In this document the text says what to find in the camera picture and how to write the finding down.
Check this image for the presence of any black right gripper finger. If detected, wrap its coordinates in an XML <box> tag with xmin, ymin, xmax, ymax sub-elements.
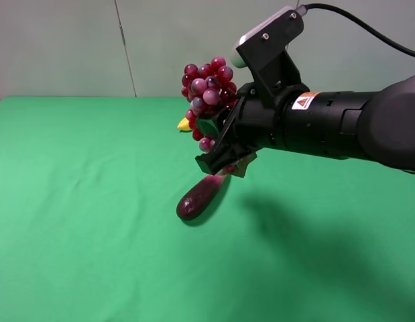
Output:
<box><xmin>195</xmin><ymin>97</ymin><xmax>246</xmax><ymax>174</ymax></box>

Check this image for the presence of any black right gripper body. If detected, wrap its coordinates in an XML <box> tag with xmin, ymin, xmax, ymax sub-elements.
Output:
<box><xmin>237</xmin><ymin>83</ymin><xmax>311</xmax><ymax>157</ymax></box>

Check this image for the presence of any red purple grape bunch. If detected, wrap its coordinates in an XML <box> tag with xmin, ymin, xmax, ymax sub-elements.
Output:
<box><xmin>181</xmin><ymin>56</ymin><xmax>257</xmax><ymax>178</ymax></box>

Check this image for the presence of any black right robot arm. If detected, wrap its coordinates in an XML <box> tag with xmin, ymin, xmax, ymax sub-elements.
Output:
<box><xmin>196</xmin><ymin>75</ymin><xmax>415</xmax><ymax>174</ymax></box>

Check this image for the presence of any yellow plastic banana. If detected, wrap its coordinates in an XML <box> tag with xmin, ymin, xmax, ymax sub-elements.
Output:
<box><xmin>177</xmin><ymin>117</ymin><xmax>192</xmax><ymax>131</ymax></box>

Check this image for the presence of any purple plastic eggplant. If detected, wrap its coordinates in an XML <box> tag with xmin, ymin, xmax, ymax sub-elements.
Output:
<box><xmin>176</xmin><ymin>174</ymin><xmax>229</xmax><ymax>221</ymax></box>

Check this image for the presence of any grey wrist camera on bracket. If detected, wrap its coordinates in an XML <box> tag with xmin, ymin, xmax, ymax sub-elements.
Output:
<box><xmin>231</xmin><ymin>6</ymin><xmax>307</xmax><ymax>108</ymax></box>

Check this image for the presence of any black camera cable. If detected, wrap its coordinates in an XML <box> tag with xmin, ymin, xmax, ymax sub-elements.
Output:
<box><xmin>302</xmin><ymin>3</ymin><xmax>415</xmax><ymax>60</ymax></box>

